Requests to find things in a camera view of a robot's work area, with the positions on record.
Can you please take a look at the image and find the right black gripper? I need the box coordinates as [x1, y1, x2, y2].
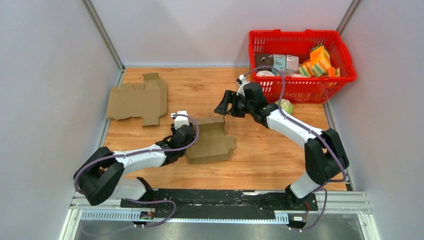
[214, 90, 255, 119]

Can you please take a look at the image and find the brown cardboard paper box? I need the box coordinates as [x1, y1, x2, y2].
[186, 115, 236, 165]

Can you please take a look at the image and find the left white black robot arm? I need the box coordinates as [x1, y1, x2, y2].
[73, 125, 196, 206]

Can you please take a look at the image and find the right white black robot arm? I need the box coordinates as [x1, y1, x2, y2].
[214, 82, 349, 210]

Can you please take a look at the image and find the flat unfolded cardboard sheet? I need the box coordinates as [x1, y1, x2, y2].
[106, 72, 168, 127]

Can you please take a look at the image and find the white round lid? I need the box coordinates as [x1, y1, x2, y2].
[256, 70, 275, 77]

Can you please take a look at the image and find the brown round toy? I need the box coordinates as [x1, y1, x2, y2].
[253, 53, 274, 68]

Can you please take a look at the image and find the green toy cabbage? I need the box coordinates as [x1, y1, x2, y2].
[274, 98, 294, 115]

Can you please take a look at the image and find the teal small carton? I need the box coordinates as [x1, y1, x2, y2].
[272, 54, 287, 72]

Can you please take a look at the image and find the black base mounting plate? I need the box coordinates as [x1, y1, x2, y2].
[120, 188, 318, 220]

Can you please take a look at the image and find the red plastic shopping basket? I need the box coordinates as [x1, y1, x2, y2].
[248, 29, 357, 104]

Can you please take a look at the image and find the grey small carton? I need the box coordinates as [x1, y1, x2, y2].
[285, 54, 299, 72]

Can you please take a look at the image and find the orange green striped sponge stack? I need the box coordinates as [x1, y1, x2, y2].
[298, 44, 340, 78]

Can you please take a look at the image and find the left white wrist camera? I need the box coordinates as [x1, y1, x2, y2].
[170, 110, 190, 130]

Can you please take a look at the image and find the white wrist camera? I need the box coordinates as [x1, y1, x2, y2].
[236, 74, 250, 96]
[170, 110, 190, 130]

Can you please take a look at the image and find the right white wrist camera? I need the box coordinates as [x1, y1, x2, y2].
[236, 74, 250, 96]

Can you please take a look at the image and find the aluminium frame rail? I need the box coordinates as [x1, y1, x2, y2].
[59, 188, 381, 240]

